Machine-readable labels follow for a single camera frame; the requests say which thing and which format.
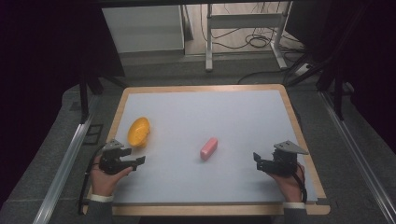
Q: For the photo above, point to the white cabinet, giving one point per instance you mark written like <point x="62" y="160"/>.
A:
<point x="146" y="28"/>

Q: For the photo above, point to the white power strip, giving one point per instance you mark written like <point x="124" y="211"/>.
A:
<point x="302" y="69"/>

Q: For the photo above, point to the pink soap bar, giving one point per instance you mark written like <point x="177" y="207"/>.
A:
<point x="208" y="149"/>

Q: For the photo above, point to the black metal stand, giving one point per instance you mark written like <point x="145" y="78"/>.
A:
<point x="84" y="96"/>
<point x="337" y="90"/>

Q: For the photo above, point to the aluminium rail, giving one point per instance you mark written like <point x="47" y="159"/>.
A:
<point x="63" y="169"/>
<point x="358" y="155"/>

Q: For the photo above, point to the dark curtain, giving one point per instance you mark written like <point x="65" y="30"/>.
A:
<point x="40" y="77"/>
<point x="376" y="62"/>

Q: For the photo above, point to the person's right hand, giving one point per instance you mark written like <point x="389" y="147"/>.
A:
<point x="291" y="186"/>

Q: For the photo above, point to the yellow plastic bowl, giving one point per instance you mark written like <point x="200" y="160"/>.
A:
<point x="138" y="132"/>

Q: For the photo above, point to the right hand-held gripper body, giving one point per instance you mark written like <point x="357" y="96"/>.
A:
<point x="281" y="160"/>

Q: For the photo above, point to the white metal desk frame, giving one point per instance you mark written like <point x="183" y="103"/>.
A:
<point x="246" y="21"/>

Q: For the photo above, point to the person's left hand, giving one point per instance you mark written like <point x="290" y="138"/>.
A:
<point x="104" y="182"/>

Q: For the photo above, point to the white table mat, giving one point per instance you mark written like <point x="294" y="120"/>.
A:
<point x="202" y="118"/>

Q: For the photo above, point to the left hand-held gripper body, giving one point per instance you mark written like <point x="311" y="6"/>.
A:
<point x="109" y="160"/>

